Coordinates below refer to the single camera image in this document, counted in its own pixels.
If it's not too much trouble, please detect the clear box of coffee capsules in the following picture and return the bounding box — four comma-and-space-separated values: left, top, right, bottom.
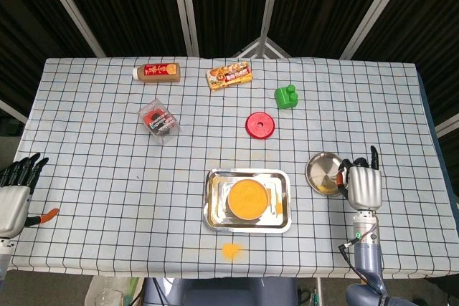
137, 97, 183, 145

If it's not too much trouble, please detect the dark folding screen white frame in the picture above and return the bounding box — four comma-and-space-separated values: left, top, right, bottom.
0, 0, 459, 138

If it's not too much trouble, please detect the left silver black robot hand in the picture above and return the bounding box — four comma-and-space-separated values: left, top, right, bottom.
0, 153, 60, 239

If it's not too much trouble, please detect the spilled yellow powder heap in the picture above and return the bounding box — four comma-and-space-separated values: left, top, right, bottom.
221, 242, 247, 261

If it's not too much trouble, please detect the green toy building block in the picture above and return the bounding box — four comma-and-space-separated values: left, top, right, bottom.
274, 84, 300, 110

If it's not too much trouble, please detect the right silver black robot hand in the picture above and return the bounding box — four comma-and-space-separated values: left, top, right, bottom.
336, 145, 383, 211

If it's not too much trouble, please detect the red plastic disc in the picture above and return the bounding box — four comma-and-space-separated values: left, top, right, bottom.
245, 112, 276, 140

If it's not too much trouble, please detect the white grid-patterned tablecloth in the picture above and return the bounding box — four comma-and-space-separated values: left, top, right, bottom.
6, 57, 455, 280

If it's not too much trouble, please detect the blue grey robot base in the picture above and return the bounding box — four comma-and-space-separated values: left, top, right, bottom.
143, 277, 301, 306

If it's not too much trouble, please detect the rectangular steel tray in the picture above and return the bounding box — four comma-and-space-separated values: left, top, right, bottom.
203, 168, 292, 234

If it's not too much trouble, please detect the oval steel plate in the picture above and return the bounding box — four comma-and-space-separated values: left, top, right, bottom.
305, 151, 351, 196

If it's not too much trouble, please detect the white bowl of yellow powder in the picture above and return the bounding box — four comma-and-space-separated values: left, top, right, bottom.
227, 178, 270, 220

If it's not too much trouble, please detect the clear plastic bag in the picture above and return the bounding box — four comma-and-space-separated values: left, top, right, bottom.
84, 276, 144, 306

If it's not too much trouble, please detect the brown drink bottle red label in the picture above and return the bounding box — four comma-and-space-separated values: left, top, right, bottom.
132, 62, 181, 85

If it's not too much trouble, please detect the yellow curry box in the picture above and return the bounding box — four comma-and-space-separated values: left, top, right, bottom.
206, 61, 254, 92

